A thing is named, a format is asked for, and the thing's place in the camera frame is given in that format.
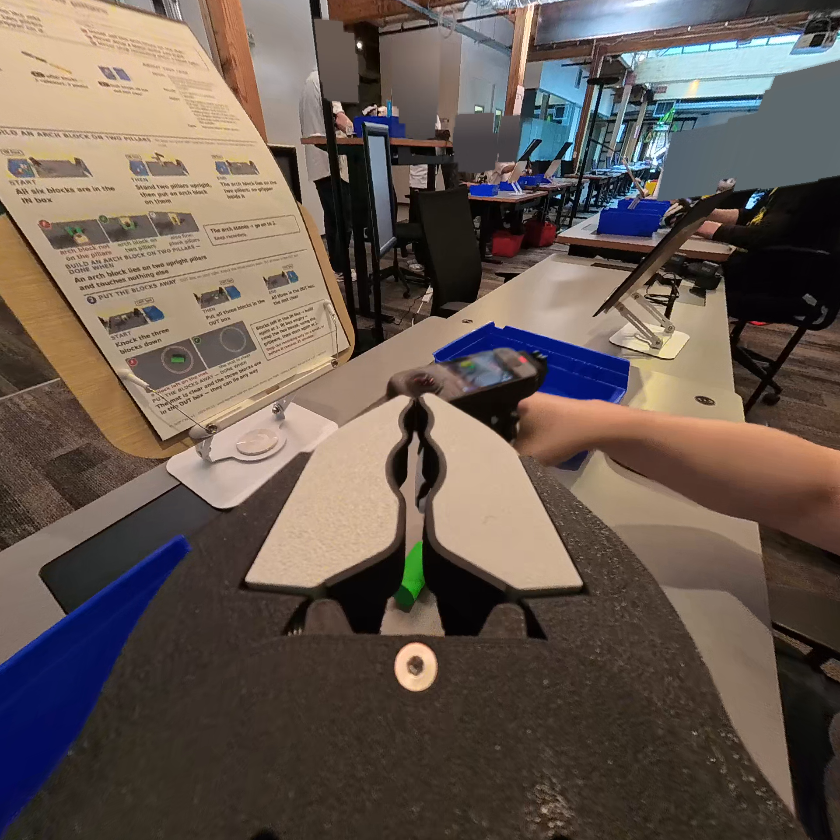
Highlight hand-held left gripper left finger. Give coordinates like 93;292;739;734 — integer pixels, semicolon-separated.
245;394;418;598

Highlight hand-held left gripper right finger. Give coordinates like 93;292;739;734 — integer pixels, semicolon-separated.
418;393;586;598

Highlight blue plastic bin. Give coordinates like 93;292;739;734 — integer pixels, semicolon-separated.
0;536;193;830
595;197;673;238
352;112;408;139
432;322;632;471

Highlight green cylinder block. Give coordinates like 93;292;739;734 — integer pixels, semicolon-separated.
395;539;430;613

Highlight person's right forearm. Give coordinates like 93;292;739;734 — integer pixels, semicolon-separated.
598;401;840;555

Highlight person's right hand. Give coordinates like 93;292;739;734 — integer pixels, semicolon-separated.
512;394;618;463

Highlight black office chair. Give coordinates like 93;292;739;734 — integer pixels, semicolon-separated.
725;243;840;418
410;187;487;319
768;578;840;683

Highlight red plastic bins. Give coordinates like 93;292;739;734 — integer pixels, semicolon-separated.
489;217;559;259

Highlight wooden document stand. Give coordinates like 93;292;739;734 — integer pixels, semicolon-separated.
594;184;739;361
0;0;355;510

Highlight printed instruction sheet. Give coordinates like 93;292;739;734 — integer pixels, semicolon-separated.
0;0;345;442

